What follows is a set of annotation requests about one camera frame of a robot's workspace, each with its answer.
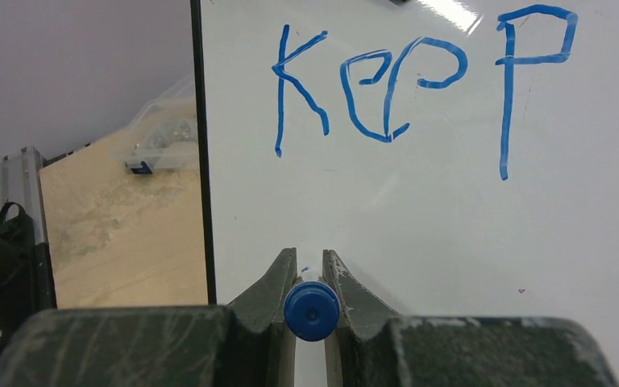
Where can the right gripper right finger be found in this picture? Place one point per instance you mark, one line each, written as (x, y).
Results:
(373, 345)

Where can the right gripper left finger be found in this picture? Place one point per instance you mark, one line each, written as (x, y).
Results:
(243, 343)

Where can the blue whiteboard marker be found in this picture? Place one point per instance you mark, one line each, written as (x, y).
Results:
(311, 308)

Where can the white whiteboard black frame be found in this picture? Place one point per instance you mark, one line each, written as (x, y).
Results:
(461, 157)

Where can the clear plastic bag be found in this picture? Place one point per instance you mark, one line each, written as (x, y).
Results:
(163, 134)

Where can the aluminium frame rail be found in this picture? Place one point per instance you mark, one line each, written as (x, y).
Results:
(20, 183)

